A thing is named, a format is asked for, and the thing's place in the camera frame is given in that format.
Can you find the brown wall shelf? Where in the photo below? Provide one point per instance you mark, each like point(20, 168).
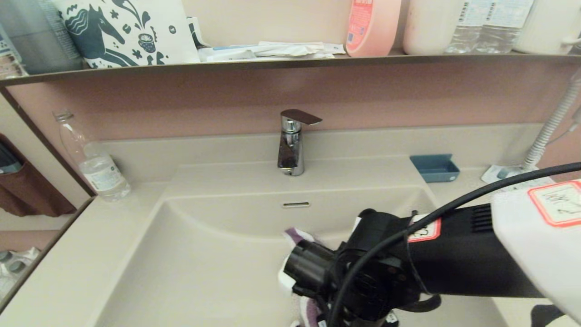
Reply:
point(408, 59)

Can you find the white paper packets pile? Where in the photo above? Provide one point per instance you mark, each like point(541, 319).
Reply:
point(290, 49)

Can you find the chrome faucet spout body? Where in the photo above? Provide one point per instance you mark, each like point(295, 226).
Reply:
point(290, 154)

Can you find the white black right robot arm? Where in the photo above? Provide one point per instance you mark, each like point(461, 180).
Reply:
point(476, 263)

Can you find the white horse print bag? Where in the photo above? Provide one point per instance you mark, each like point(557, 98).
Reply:
point(113, 27)

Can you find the white plastic bottle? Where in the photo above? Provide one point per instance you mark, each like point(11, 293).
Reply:
point(426, 27)

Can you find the purple white striped towel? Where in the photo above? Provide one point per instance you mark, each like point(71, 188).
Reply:
point(297, 236)

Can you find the grey translucent container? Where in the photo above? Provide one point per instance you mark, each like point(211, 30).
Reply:
point(41, 41)

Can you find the clear plastic water bottle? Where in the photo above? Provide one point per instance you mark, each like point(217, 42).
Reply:
point(504, 27)
point(102, 172)
point(467, 27)

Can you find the small white black-print packet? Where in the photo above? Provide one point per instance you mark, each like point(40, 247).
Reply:
point(197, 32)

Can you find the brown framed side mirror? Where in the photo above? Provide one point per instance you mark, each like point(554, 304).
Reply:
point(27, 190)

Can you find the beige wash basin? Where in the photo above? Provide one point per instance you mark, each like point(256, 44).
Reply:
point(181, 263)

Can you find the white card blue oval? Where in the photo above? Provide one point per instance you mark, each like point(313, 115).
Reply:
point(497, 173)

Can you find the white lattice basket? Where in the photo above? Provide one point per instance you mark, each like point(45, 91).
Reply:
point(9, 59)

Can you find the white flat box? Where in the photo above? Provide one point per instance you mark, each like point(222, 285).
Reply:
point(227, 55)

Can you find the white ribbed jug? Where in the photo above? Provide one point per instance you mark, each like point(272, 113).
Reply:
point(544, 22)

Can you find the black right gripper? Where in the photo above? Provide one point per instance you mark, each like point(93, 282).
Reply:
point(372, 281)

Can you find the blue soap dish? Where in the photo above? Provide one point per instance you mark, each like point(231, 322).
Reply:
point(435, 170)

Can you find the pink plastic bottle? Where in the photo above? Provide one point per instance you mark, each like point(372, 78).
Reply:
point(372, 27)

